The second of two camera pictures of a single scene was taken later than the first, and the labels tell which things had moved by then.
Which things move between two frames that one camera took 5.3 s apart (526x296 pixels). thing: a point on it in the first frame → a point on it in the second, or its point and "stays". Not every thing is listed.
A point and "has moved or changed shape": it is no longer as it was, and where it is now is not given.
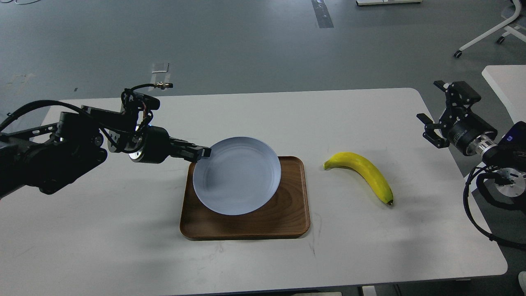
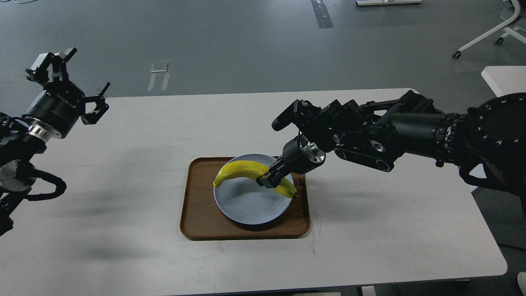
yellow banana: (355, 161) → (253, 170)
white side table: (509, 82) stays
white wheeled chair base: (510, 26) stays
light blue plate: (242, 175) has moved or changed shape
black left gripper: (157, 145) → (55, 112)
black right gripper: (469, 135) → (299, 155)
